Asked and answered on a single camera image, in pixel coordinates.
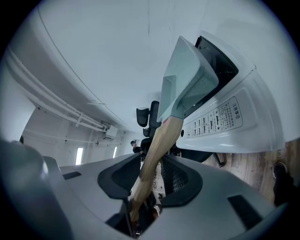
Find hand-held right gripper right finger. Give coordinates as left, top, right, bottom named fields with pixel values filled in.
left=140, top=154, right=289, bottom=240

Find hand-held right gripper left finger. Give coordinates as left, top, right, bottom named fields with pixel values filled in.
left=43, top=153, right=142, bottom=238

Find white stove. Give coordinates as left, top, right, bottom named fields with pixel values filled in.
left=175, top=30, right=286, bottom=155

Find pale green pan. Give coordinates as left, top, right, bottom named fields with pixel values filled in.
left=128, top=35, right=220, bottom=223

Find white ceiling pipes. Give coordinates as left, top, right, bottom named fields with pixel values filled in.
left=4, top=46, right=109, bottom=132

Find white wall-mounted box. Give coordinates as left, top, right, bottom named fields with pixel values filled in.
left=103, top=125, right=119, bottom=141

